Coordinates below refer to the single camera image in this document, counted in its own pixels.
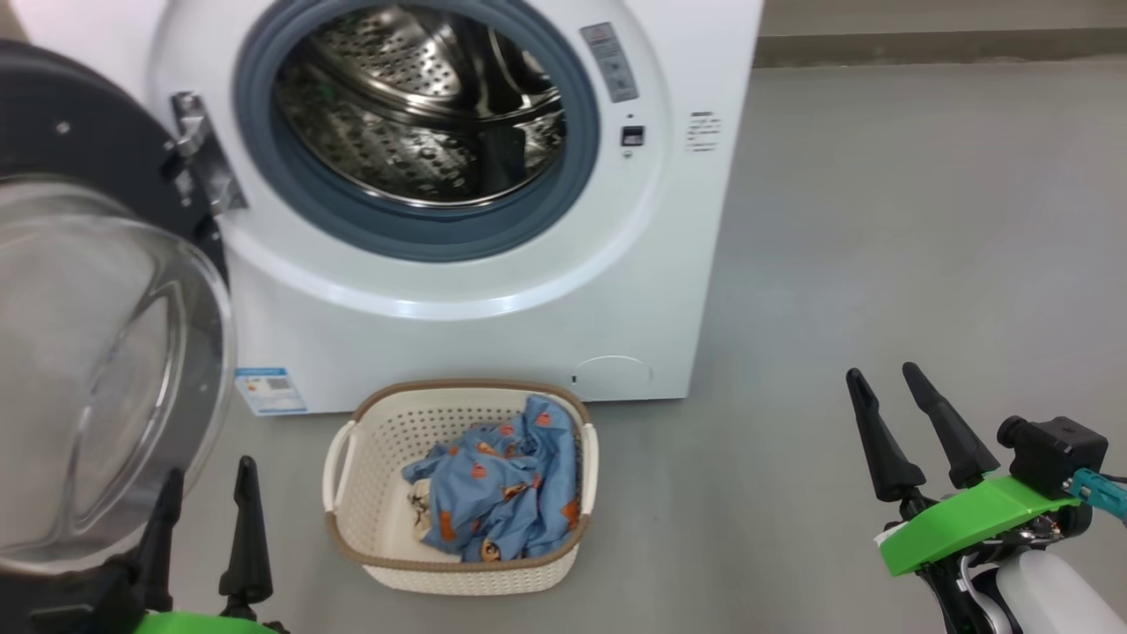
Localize grey rubber door gasket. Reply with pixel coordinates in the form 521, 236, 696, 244
233, 0, 601, 263

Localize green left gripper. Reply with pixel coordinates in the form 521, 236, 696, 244
132, 455, 287, 634

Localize teal cable connector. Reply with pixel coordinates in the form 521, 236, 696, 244
1070, 468, 1127, 525

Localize metal door hinge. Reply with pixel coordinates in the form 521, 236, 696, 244
161, 91, 248, 217

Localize blue energy label sticker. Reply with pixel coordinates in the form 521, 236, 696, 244
234, 367, 309, 416

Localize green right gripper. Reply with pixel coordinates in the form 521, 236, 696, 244
845, 362, 1093, 582

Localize cream garment with black print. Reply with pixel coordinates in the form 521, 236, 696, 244
407, 480, 435, 534

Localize cream laundry basket brown rim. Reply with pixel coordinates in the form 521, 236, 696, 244
322, 380, 600, 597

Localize round white filter cover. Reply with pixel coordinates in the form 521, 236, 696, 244
571, 355, 654, 402

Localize blue patterned garment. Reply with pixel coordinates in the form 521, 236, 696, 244
402, 394, 582, 563

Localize black round glass washer door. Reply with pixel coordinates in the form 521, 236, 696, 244
0, 40, 239, 608

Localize stainless steel washing machine drum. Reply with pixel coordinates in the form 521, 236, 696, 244
275, 0, 566, 208

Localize small black text sticker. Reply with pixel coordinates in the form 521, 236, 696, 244
685, 111, 723, 153

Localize grey warning sticker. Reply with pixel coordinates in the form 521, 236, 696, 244
579, 22, 640, 104

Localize white front-load washing machine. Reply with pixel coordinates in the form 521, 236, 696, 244
9, 0, 765, 415

